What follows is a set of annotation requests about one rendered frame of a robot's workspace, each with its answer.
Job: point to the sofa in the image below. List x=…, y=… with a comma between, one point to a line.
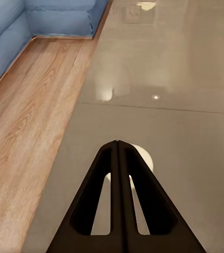
x=21, y=21

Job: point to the coffee table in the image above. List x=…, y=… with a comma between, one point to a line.
x=155, y=81

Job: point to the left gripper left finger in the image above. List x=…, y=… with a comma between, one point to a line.
x=74, y=232

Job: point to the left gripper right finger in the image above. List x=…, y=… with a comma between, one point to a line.
x=169, y=233

